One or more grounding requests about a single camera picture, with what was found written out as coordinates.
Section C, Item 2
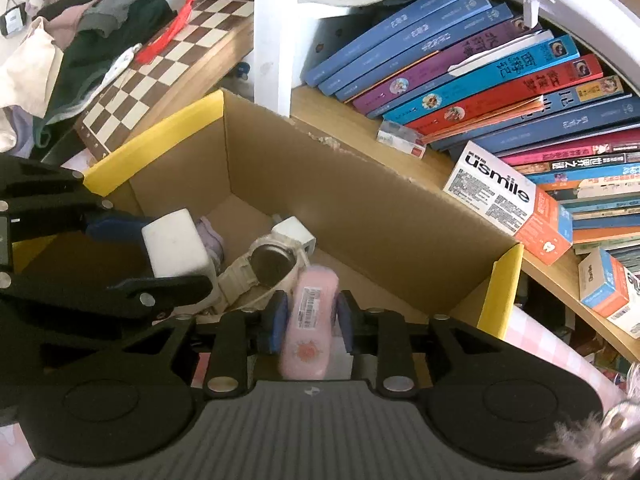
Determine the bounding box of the cream wristwatch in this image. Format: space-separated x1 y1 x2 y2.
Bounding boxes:
215 232 312 311

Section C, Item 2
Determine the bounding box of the pink tissue packet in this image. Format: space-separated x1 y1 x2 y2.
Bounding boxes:
278 266 342 380

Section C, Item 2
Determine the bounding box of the row of colourful books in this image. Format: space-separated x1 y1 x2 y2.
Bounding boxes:
300 0 640 281

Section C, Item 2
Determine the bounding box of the small white charger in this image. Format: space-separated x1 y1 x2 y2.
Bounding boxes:
271 216 316 257

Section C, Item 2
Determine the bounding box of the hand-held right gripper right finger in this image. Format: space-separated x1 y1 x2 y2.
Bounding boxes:
336 291 506 395

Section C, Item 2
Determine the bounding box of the blue orange carton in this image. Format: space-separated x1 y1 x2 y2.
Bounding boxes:
578 248 640 335

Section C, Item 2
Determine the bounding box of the white orange carton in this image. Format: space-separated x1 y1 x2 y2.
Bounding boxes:
442 141 574 267

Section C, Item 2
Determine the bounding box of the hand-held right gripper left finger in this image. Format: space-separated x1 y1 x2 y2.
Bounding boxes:
119 290 291 395

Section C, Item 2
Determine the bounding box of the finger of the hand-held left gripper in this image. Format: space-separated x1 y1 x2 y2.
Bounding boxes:
0 274 214 336
0 155 157 245

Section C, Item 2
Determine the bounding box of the dark green cloth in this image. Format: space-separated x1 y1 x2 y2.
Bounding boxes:
32 0 177 148

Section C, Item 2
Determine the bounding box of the small red white box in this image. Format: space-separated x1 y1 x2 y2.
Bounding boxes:
376 120 427 160

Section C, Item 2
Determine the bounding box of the wooden chessboard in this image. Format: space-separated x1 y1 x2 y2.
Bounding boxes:
74 0 255 162

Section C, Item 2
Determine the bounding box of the dusty pink cloth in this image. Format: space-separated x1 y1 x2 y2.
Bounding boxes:
37 0 108 48

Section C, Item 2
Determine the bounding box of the pink printed desk mat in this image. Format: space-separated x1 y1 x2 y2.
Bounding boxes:
0 152 628 463

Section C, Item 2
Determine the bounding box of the red tassel ornament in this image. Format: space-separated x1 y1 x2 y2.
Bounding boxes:
134 0 207 64

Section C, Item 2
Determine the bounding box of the white foam cube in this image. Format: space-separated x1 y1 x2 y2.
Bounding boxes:
141 208 217 281

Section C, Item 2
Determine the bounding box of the yellow cardboard box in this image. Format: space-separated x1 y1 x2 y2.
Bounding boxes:
12 88 524 376

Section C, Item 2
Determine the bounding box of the white patterned cloth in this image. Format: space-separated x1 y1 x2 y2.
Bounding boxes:
101 42 144 87

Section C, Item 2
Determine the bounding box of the fluffy grey pompom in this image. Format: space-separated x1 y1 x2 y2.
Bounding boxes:
537 400 640 480

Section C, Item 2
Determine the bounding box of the grey cloth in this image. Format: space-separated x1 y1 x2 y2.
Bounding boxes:
77 0 152 37

